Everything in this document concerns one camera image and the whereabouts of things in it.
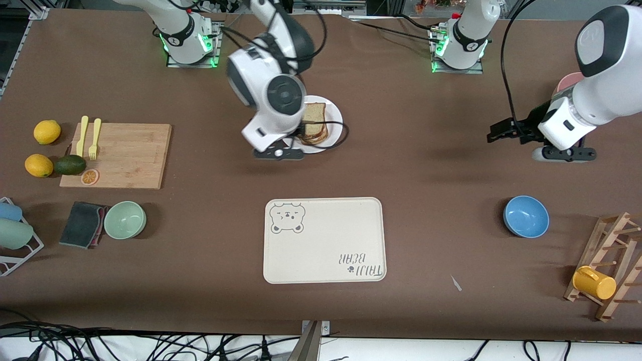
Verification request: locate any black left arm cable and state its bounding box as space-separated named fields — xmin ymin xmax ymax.
xmin=501 ymin=0 xmax=538 ymax=137

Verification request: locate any pale green bowl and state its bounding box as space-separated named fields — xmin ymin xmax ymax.
xmin=104 ymin=201 xmax=147 ymax=240

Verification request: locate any yellow plastic knife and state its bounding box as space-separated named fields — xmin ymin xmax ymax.
xmin=75 ymin=116 xmax=89 ymax=157

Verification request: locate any toast with fried egg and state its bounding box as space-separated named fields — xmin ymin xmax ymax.
xmin=298 ymin=123 xmax=330 ymax=146

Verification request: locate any pale green cup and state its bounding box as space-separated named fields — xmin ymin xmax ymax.
xmin=0 ymin=218 xmax=34 ymax=250

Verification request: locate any yellow plastic fork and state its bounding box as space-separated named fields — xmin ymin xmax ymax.
xmin=89 ymin=118 xmax=102 ymax=161

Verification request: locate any yellow lemon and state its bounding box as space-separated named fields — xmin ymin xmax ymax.
xmin=25 ymin=154 xmax=54 ymax=178
xmin=34 ymin=120 xmax=61 ymax=145

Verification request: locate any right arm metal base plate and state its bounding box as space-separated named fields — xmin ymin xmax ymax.
xmin=167 ymin=20 xmax=222 ymax=68

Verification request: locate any white wire rack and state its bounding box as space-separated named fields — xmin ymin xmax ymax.
xmin=0 ymin=197 xmax=45 ymax=277

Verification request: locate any pink bowl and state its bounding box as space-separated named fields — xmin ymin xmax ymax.
xmin=552 ymin=72 xmax=585 ymax=101

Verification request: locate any wooden cutting board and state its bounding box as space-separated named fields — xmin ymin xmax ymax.
xmin=59 ymin=123 xmax=172 ymax=190

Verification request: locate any black cable across table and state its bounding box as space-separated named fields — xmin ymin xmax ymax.
xmin=351 ymin=14 xmax=442 ymax=43

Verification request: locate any dark green avocado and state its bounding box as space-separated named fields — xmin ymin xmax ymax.
xmin=53 ymin=155 xmax=86 ymax=176

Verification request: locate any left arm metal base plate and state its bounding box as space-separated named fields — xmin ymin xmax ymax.
xmin=429 ymin=25 xmax=485 ymax=75

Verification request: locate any beige bear print tray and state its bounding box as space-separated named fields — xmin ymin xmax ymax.
xmin=263 ymin=197 xmax=387 ymax=284

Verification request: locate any metal table edge bracket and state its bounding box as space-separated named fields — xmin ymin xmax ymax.
xmin=288 ymin=320 xmax=331 ymax=361

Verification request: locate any plain brown bread slice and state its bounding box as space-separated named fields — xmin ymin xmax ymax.
xmin=302 ymin=102 xmax=327 ymax=137

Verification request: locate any white round plate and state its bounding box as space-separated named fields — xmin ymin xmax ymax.
xmin=295 ymin=95 xmax=344 ymax=154

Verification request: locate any dark grey folded cloth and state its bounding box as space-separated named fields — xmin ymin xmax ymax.
xmin=59 ymin=202 xmax=107 ymax=249

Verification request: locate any black floor cable bundle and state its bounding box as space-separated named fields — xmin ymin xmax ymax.
xmin=0 ymin=308 xmax=301 ymax=361

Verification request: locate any yellow mug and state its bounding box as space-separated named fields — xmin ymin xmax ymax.
xmin=572 ymin=266 xmax=617 ymax=300

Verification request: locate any blue bowl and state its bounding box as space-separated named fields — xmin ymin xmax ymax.
xmin=503 ymin=196 xmax=550 ymax=238

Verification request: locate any wooden mug rack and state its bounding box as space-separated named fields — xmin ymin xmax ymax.
xmin=563 ymin=212 xmax=642 ymax=322

